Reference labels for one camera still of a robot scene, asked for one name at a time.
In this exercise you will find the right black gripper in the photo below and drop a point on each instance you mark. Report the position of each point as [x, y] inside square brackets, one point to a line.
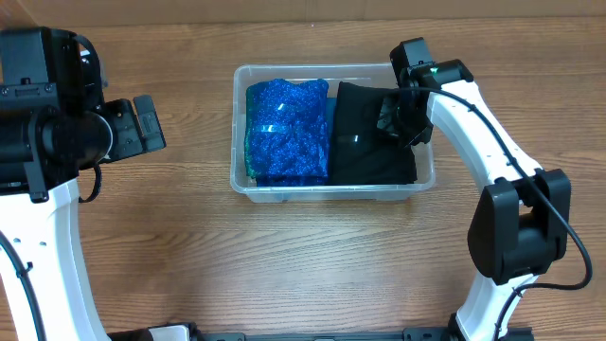
[395, 116]

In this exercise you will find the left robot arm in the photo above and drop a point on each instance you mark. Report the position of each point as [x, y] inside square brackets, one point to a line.
[55, 123]

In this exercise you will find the clear plastic storage bin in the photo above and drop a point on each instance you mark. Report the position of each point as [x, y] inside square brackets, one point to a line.
[378, 75]

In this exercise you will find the blue sequin cloth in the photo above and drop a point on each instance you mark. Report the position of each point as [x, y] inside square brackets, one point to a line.
[287, 141]

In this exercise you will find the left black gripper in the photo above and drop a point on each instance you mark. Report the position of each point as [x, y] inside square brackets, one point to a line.
[133, 141]

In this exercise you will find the large black garment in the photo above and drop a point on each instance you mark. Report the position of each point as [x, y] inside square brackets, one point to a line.
[359, 153]

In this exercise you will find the blue denim jeans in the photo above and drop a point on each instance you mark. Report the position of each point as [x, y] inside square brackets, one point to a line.
[330, 113]

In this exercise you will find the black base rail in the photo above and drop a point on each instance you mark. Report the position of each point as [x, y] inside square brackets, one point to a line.
[190, 332]

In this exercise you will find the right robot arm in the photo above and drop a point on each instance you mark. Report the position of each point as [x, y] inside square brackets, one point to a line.
[517, 230]

